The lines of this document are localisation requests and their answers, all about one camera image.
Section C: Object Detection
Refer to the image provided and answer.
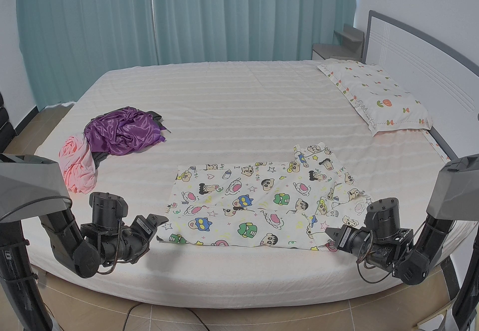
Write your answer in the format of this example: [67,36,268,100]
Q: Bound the white printed pillow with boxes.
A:
[317,58,433,137]

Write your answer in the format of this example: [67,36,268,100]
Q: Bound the purple satin garment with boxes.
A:
[83,106,168,156]

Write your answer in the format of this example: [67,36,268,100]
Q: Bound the dark grey garment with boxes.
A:
[92,111,173,169]

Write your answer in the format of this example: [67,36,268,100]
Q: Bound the bed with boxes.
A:
[0,10,479,309]

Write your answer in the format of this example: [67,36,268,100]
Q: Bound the pink garment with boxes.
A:
[54,133,98,195]

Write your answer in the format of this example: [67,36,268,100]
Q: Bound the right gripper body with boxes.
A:
[335,224,366,254]

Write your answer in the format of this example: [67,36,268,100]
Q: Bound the blue-green curtain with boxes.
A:
[151,0,360,63]
[16,0,159,109]

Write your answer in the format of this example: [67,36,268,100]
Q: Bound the grey bedside table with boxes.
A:
[312,24,365,61]

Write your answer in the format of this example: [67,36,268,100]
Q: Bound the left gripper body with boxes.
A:
[129,215,158,248]

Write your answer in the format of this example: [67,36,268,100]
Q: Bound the white printed pyjama top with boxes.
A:
[155,142,373,251]

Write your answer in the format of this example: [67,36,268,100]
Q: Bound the black cable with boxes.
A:
[125,301,210,331]
[356,251,397,283]
[95,244,150,274]

